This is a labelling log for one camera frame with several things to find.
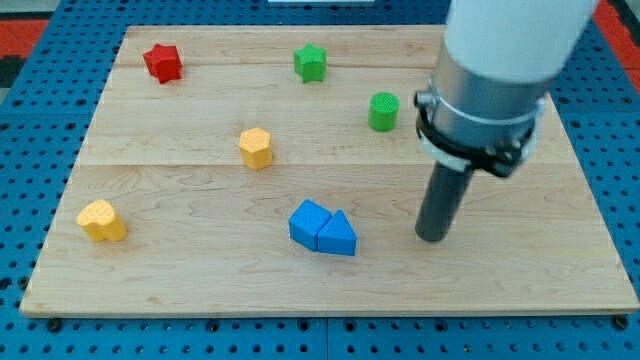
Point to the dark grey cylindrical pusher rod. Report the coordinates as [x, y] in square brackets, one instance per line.
[443, 196]

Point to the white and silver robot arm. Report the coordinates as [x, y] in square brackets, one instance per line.
[484, 101]

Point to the yellow hexagon block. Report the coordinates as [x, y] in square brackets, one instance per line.
[256, 148]

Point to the green cylinder block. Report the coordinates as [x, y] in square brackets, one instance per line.
[383, 111]

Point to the blue triangle block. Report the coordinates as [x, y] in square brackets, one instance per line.
[337, 236]

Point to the blue cube block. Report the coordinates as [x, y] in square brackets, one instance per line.
[306, 222]

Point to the green star block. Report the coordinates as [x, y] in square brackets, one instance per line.
[310, 63]

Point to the wooden board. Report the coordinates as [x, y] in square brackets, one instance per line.
[209, 237]

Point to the red star block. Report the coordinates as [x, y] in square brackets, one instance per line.
[163, 63]

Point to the yellow heart block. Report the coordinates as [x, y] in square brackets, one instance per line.
[100, 221]

